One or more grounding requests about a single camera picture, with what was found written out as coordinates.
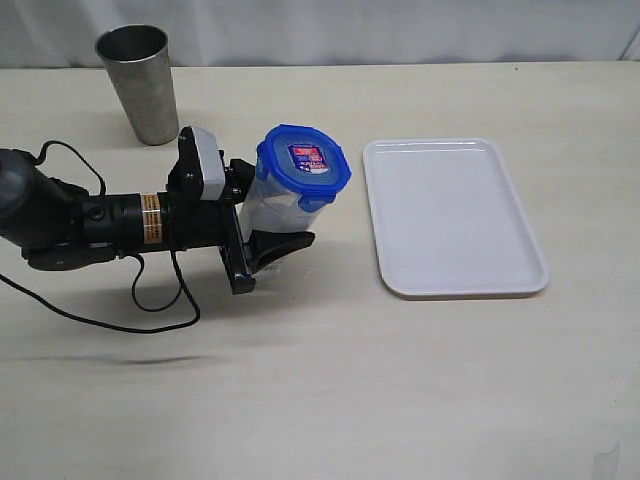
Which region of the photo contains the clear tall plastic container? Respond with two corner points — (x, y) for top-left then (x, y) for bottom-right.
(239, 162), (328, 241)

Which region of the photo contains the stainless steel cup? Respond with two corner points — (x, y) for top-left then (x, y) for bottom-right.
(95, 24), (179, 146)

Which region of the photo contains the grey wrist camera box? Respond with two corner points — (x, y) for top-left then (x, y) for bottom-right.
(191, 126), (226, 201)

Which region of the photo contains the white rectangular plastic tray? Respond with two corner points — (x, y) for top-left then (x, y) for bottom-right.
(363, 138), (550, 299)

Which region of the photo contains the black cable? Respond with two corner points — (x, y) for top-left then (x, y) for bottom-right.
(0, 139), (202, 334)

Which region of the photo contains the blue plastic lid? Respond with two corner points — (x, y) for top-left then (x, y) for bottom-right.
(255, 124), (351, 214)

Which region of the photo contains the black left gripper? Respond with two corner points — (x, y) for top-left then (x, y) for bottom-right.
(166, 126), (315, 295)

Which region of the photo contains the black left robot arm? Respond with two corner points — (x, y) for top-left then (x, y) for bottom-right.
(1, 126), (315, 294)

